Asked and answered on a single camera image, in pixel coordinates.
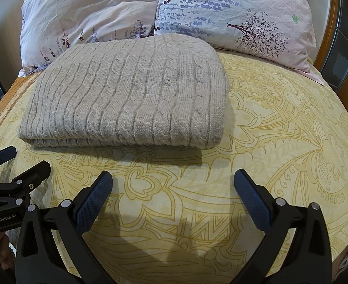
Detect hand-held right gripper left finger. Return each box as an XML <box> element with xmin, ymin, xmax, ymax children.
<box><xmin>15</xmin><ymin>170</ymin><xmax>114</xmax><ymax>284</ymax></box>

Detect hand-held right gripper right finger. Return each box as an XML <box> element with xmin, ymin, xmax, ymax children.
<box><xmin>233</xmin><ymin>169</ymin><xmax>338</xmax><ymax>284</ymax></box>

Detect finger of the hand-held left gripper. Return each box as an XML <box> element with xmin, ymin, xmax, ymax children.
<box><xmin>0</xmin><ymin>146</ymin><xmax>17</xmax><ymax>170</ymax></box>
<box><xmin>0</xmin><ymin>160</ymin><xmax>52</xmax><ymax>206</ymax></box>

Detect beige cable-knit sweater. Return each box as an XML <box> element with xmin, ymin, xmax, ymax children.
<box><xmin>19</xmin><ymin>33</ymin><xmax>230</xmax><ymax>150</ymax></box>

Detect person's left hand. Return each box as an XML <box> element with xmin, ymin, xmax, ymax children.
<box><xmin>0</xmin><ymin>232</ymin><xmax>17</xmax><ymax>270</ymax></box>

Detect yellow patterned bed sheet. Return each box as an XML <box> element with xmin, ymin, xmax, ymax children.
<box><xmin>0</xmin><ymin>50</ymin><xmax>348</xmax><ymax>284</ymax></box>

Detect orange patterned bed cover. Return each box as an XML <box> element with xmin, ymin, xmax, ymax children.
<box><xmin>0</xmin><ymin>72</ymin><xmax>45</xmax><ymax>151</ymax></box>

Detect pink floral pillow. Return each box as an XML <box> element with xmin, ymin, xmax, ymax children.
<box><xmin>18</xmin><ymin>0</ymin><xmax>164</xmax><ymax>78</ymax></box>

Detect wooden bed headboard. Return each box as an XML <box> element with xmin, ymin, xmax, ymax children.
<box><xmin>310</xmin><ymin>0</ymin><xmax>348</xmax><ymax>119</ymax></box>

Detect lavender tree print pillow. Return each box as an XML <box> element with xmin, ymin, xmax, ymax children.
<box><xmin>153</xmin><ymin>0</ymin><xmax>326</xmax><ymax>87</ymax></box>

